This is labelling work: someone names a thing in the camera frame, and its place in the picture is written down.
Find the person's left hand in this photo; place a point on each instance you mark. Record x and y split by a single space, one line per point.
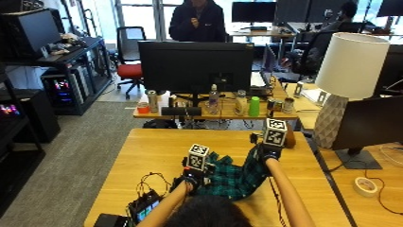
194 180

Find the person's right hand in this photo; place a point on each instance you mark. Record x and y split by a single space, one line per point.
268 153

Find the green plaid cloth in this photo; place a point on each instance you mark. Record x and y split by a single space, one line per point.
234 179

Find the white marker cube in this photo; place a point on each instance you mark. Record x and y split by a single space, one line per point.
198 157
275 132

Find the green plastic cup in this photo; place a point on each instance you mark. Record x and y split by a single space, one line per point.
254 107

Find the dark drink can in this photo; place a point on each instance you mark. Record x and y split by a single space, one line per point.
271 108

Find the pale glass bottle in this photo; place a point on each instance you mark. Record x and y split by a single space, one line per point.
240 103

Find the glass jar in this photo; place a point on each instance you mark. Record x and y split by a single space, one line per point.
288 105

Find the wooden desk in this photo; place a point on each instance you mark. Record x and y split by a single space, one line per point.
208 110

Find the clear water bottle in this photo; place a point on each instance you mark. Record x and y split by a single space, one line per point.
212 99

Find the black speaker bar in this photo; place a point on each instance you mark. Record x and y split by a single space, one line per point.
180 111

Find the black device with screen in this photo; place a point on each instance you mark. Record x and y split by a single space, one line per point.
143 206

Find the orange cup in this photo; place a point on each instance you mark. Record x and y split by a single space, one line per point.
142 108

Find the silver drink can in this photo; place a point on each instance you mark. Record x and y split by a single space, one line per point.
153 101

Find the black monitor on stand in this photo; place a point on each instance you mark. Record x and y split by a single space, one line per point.
368 126

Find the large black monitor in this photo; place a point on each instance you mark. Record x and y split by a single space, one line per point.
194 66

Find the black box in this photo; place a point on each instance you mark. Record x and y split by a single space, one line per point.
109 220

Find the white tape roll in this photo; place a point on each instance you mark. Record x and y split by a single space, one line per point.
364 186

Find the black office chair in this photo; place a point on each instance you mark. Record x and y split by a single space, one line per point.
312 53

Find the white table lamp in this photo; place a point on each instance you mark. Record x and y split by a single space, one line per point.
348 69

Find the red office chair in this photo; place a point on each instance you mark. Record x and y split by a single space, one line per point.
130 63

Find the computer tower with lights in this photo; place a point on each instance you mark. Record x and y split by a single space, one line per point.
59 90

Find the black cabinet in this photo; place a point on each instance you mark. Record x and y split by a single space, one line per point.
34 113

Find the black desk with shelves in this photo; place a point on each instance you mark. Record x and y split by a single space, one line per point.
79 63

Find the black screen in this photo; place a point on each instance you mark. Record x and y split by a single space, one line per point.
33 31

